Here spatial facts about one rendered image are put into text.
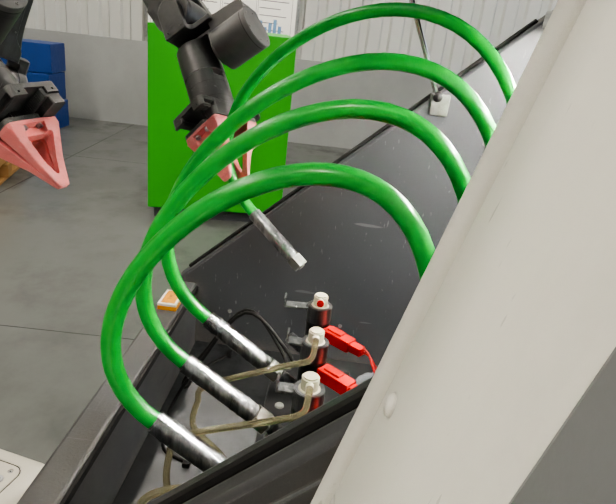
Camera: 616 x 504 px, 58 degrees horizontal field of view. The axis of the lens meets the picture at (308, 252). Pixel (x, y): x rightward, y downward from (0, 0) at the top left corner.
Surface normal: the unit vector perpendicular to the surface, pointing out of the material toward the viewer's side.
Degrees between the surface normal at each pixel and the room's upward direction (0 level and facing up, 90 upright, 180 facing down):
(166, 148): 90
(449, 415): 76
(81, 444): 0
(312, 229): 90
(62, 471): 0
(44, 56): 90
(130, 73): 90
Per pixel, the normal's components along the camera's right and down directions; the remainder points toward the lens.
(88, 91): -0.03, 0.37
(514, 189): -0.94, -0.35
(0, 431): 0.11, -0.92
